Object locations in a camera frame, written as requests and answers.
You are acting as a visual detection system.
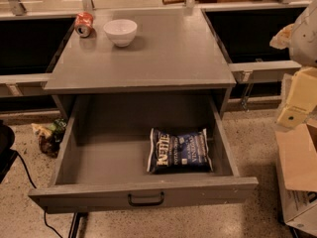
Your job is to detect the crumpled snack bags on floor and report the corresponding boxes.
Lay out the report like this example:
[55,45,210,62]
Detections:
[31,118,66,158]

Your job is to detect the blue Kettle chip bag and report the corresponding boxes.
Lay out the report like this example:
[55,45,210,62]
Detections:
[147,128,213,174]

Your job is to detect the black drawer handle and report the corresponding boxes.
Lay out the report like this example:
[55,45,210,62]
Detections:
[127,192,164,207]

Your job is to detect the grey cabinet counter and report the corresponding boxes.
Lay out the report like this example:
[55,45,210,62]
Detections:
[43,7,238,119]

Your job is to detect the grey open drawer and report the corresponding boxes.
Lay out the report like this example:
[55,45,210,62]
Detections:
[29,93,258,213]

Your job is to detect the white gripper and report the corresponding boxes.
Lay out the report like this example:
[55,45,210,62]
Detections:
[269,24,317,128]

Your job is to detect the black object at left edge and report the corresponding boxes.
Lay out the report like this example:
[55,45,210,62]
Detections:
[0,120,17,183]

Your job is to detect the crushed orange soda can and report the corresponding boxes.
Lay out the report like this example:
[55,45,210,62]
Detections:
[74,12,93,38]

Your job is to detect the black cable on floor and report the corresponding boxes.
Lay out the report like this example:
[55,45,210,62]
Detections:
[15,151,63,238]

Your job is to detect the white ceramic bowl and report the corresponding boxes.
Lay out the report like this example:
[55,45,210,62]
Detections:
[103,19,138,47]

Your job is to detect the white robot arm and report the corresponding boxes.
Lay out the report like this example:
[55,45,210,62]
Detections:
[269,0,317,128]

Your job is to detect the cardboard box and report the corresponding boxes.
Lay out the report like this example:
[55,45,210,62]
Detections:
[275,119,317,236]

